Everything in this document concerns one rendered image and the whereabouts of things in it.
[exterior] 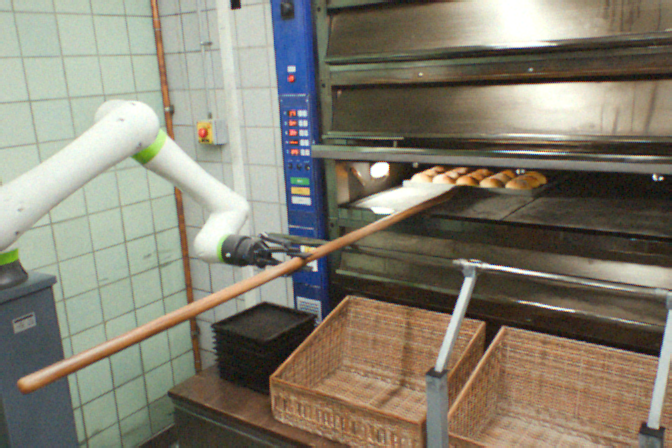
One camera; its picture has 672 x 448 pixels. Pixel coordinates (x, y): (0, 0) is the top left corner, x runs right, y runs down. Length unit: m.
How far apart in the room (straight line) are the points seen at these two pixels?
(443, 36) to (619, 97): 0.55
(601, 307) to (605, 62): 0.70
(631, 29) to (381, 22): 0.78
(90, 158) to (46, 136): 0.99
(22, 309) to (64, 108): 1.04
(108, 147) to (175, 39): 1.28
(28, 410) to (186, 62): 1.54
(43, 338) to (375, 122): 1.22
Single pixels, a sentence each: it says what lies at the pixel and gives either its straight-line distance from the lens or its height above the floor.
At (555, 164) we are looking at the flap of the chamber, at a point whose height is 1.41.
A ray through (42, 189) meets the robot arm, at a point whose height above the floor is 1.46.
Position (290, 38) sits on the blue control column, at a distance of 2.38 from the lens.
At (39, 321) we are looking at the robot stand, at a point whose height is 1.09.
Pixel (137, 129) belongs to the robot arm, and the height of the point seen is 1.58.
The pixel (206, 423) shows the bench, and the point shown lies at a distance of 2.40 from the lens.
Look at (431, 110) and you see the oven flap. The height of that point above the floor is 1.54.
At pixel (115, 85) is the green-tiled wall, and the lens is 2.79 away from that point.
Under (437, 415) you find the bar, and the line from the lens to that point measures 1.67.
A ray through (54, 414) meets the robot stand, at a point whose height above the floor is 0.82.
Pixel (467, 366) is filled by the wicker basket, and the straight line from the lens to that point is 2.09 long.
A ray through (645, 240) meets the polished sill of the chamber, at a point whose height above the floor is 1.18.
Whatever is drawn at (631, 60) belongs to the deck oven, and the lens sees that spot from 1.91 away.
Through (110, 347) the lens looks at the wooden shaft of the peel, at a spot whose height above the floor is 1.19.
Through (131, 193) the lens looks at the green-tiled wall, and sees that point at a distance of 2.83.
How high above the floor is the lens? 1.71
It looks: 14 degrees down
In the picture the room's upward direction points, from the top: 3 degrees counter-clockwise
